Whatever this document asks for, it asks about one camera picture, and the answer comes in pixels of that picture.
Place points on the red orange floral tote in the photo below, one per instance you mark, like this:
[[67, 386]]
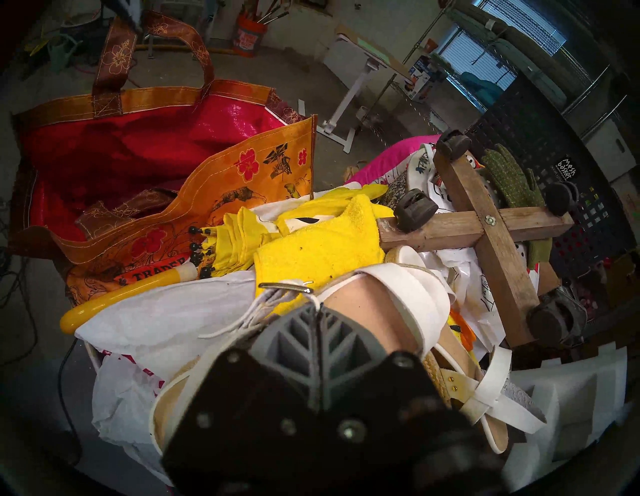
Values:
[[125, 145]]

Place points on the white storage box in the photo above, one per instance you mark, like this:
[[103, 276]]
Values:
[[610, 150]]

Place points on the yellow folding umbrella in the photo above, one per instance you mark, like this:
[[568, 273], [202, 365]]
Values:
[[125, 295], [330, 204]]

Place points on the small orange cup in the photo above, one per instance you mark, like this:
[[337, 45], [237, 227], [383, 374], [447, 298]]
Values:
[[430, 45]]

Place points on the white foam packing block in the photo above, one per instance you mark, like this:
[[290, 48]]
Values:
[[575, 400]]

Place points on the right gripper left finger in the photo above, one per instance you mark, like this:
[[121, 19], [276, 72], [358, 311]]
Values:
[[290, 350]]

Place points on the pink pillow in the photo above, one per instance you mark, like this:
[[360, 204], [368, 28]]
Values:
[[390, 160]]

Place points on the white overbed table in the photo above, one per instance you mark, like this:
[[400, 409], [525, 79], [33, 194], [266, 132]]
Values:
[[350, 95]]

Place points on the teal cushion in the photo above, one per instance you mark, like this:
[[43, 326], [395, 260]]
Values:
[[480, 90]]

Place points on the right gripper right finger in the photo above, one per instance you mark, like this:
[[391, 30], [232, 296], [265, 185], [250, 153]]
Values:
[[350, 355]]

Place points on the green knit glove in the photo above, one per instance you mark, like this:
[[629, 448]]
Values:
[[510, 180]]

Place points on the beige bench cushion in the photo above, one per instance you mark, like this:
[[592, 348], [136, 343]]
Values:
[[500, 25]]

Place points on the orange plastic bucket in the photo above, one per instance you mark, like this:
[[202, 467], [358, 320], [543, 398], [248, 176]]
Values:
[[247, 37]]

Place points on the green bench cushion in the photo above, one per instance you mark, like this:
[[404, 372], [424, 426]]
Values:
[[535, 75]]

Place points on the window with blinds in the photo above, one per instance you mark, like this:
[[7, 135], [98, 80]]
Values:
[[530, 22]]

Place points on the yellow terry towel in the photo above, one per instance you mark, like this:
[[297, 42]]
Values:
[[320, 250]]

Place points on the blue white appliance box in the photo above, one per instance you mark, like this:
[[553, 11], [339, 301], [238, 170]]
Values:
[[425, 77]]

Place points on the wooden cross caster dolly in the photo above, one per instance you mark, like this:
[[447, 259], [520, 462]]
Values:
[[500, 260]]

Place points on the white red-logo plastic bag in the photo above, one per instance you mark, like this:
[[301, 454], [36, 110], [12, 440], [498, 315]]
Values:
[[165, 315]]

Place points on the black mesh basket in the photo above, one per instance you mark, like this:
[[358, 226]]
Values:
[[530, 130]]

